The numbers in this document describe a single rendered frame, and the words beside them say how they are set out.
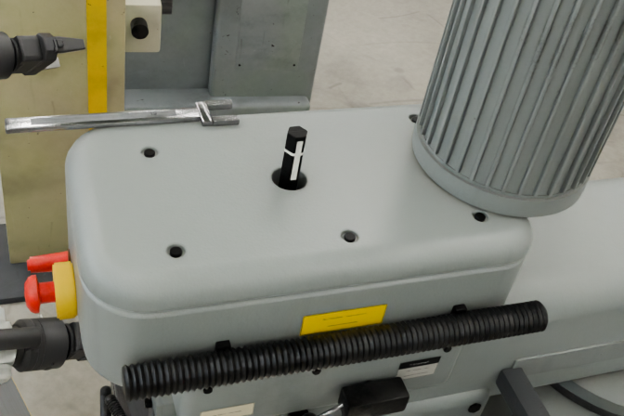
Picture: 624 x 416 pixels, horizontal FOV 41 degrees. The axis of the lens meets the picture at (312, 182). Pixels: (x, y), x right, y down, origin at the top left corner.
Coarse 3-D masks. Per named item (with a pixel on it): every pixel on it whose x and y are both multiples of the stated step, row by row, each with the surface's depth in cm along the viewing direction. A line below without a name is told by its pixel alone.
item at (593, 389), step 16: (560, 384) 116; (576, 384) 114; (592, 384) 114; (608, 384) 115; (496, 400) 123; (544, 400) 115; (560, 400) 116; (576, 400) 115; (592, 400) 114; (608, 400) 112
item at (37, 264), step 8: (32, 256) 96; (40, 256) 96; (48, 256) 97; (56, 256) 97; (64, 256) 97; (32, 264) 96; (40, 264) 96; (48, 264) 96; (32, 272) 96; (40, 272) 97
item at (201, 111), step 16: (112, 112) 89; (128, 112) 89; (144, 112) 90; (160, 112) 90; (176, 112) 90; (192, 112) 91; (208, 112) 91; (16, 128) 84; (32, 128) 85; (48, 128) 85; (64, 128) 86; (80, 128) 87
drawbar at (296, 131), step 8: (296, 128) 83; (288, 136) 82; (296, 136) 82; (304, 136) 82; (288, 144) 82; (296, 144) 82; (304, 144) 82; (288, 160) 84; (288, 168) 84; (280, 176) 85; (288, 176) 85; (296, 176) 85; (280, 184) 86; (288, 184) 85; (296, 184) 86
